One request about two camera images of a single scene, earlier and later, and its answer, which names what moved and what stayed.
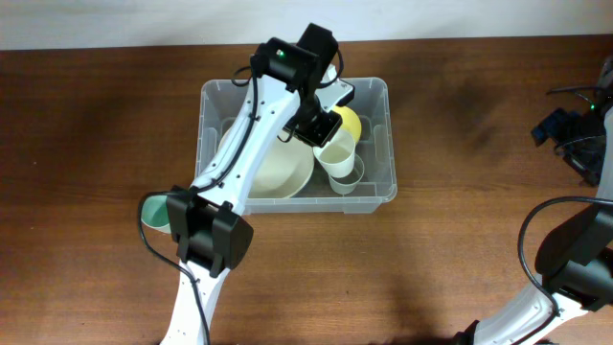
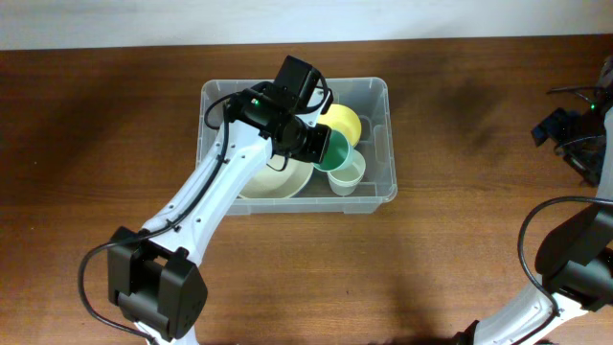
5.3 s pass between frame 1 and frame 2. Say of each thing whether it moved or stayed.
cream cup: moved
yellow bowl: stayed
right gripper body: stayed
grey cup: stayed
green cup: moved
